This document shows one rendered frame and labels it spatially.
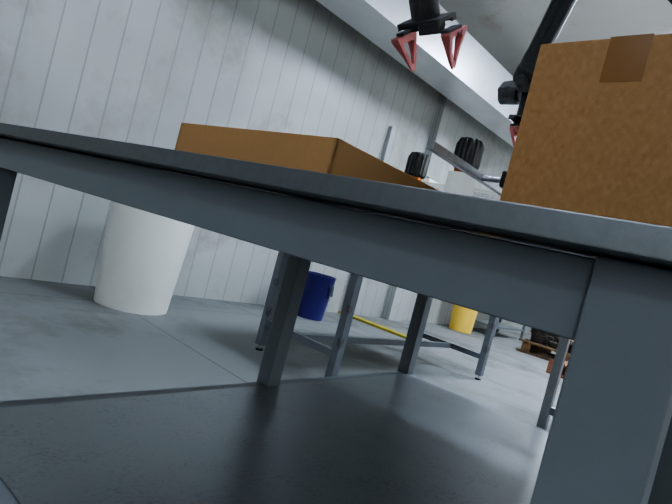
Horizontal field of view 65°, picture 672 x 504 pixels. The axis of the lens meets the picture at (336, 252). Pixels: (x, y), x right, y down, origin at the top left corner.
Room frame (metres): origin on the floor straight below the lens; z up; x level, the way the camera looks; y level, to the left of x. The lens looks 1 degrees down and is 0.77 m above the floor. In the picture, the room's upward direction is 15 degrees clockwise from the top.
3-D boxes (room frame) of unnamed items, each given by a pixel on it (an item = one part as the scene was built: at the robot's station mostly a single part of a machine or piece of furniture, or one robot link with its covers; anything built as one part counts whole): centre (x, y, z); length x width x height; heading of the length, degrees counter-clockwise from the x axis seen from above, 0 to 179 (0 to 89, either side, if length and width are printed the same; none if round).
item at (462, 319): (7.35, -1.96, 0.30); 0.39 x 0.38 x 0.61; 137
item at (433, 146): (1.23, -0.43, 0.96); 1.07 x 0.01 x 0.01; 142
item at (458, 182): (1.59, -0.31, 1.03); 0.09 x 0.09 x 0.30
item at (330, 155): (0.70, 0.03, 0.85); 0.30 x 0.26 x 0.04; 142
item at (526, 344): (6.71, -3.39, 0.25); 1.37 x 0.95 x 0.49; 47
